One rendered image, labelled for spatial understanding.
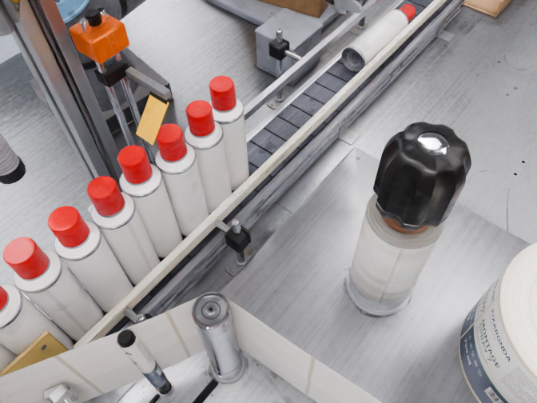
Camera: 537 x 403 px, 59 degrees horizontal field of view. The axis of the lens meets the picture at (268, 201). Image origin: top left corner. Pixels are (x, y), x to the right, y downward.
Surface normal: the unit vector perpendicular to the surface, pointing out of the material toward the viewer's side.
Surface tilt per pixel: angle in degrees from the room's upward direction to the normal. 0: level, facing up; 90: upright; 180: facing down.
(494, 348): 90
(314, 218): 0
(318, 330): 0
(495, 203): 0
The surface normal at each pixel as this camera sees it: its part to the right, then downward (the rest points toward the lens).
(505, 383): -0.87, 0.41
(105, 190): -0.05, -0.59
